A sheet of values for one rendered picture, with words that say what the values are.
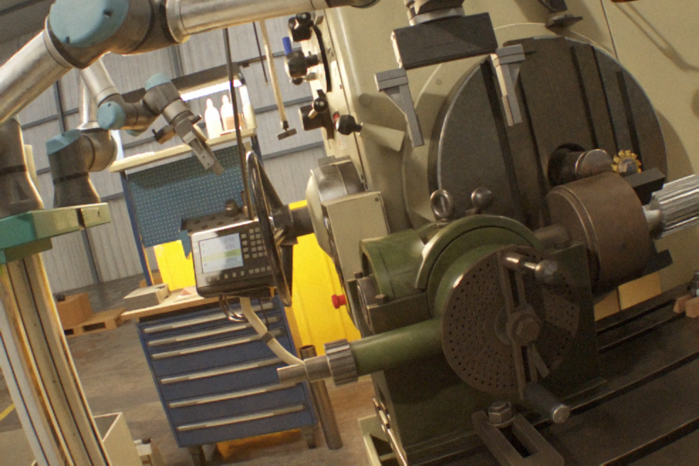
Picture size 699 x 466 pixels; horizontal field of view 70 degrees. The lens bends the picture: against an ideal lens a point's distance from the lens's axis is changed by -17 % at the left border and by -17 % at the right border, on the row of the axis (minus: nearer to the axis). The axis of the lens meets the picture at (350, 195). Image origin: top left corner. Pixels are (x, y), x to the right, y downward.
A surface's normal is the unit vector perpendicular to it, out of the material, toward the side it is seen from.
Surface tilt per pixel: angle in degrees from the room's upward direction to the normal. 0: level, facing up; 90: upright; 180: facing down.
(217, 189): 90
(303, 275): 90
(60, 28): 88
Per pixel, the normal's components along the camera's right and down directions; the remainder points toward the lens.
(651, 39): 0.13, 0.02
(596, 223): 0.02, -0.38
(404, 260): -0.07, -0.65
